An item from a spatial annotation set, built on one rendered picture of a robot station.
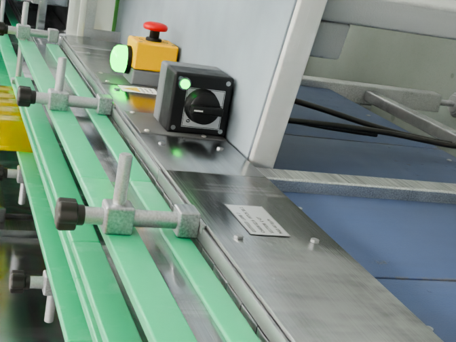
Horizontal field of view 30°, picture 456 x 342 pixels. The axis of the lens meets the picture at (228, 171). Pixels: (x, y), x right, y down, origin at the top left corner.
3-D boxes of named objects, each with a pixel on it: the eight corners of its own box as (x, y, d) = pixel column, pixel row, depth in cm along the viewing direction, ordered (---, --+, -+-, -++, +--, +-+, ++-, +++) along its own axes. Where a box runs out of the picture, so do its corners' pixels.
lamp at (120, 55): (124, 70, 140) (106, 68, 139) (128, 43, 139) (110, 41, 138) (129, 76, 136) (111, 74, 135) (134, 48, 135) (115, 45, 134)
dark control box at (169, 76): (210, 122, 119) (152, 117, 116) (220, 66, 117) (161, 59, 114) (228, 138, 112) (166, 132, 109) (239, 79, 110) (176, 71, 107)
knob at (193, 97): (214, 123, 111) (222, 131, 108) (181, 121, 109) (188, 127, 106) (220, 90, 109) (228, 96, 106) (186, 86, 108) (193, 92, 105)
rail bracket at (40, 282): (105, 315, 116) (4, 313, 111) (112, 269, 114) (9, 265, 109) (110, 329, 112) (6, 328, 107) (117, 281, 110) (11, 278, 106)
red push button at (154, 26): (138, 39, 139) (141, 18, 138) (162, 43, 140) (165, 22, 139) (143, 43, 135) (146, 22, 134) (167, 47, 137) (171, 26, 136)
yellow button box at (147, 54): (165, 81, 144) (122, 76, 141) (172, 37, 142) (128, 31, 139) (175, 90, 138) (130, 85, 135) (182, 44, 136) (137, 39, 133)
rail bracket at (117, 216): (191, 227, 82) (51, 219, 77) (204, 154, 80) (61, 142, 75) (203, 243, 78) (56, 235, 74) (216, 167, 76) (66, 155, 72)
